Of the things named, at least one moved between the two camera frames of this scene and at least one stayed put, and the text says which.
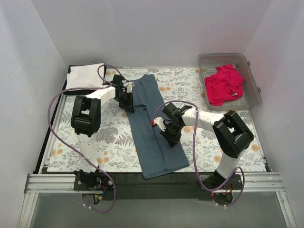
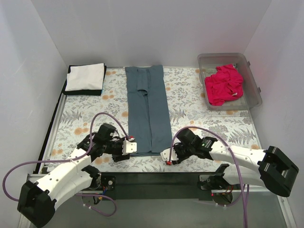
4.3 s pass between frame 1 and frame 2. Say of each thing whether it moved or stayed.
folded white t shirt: stayed
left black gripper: moved
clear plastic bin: stayed
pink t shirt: stayed
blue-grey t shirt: moved
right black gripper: moved
